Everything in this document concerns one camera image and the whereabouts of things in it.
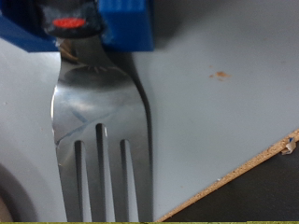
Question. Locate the small white tape scrap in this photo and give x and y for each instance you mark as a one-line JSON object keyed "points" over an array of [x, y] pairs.
{"points": [[289, 146]]}

